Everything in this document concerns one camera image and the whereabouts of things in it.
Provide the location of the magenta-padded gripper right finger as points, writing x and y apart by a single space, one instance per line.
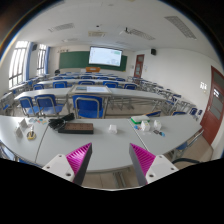
161 166

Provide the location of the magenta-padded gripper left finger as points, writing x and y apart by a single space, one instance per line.
60 166

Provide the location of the small white box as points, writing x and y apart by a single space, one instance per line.
157 125
145 126

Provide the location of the yellow tape roll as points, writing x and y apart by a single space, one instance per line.
28 136

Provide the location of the green and white box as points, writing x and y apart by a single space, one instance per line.
140 119

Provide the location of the white standing card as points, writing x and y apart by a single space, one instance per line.
18 132
23 124

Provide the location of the group of blue chairs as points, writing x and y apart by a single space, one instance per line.
88 106

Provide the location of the rows of grey desks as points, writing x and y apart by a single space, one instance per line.
50 93

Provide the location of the framed desktop display panel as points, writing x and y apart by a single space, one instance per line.
90 89

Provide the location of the orange wooden lectern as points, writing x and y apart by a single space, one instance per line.
92 69

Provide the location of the brown classroom door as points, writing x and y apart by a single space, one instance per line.
139 66

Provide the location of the green chalkboard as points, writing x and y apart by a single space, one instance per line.
73 60

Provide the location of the blue window curtain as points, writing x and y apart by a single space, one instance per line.
47 60
29 61

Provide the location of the large classroom window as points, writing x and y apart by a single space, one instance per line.
41 60
18 63

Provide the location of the projection screen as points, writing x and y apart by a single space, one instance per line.
105 56

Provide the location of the ceiling air vent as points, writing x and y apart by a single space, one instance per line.
97 34

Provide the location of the group of ceiling lights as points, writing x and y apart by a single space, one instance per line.
61 27

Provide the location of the ceiling projector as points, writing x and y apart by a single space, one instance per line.
125 31

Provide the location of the white wall switch panel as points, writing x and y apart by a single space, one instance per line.
203 86

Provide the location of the black wall speaker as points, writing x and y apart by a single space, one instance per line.
34 47
153 51

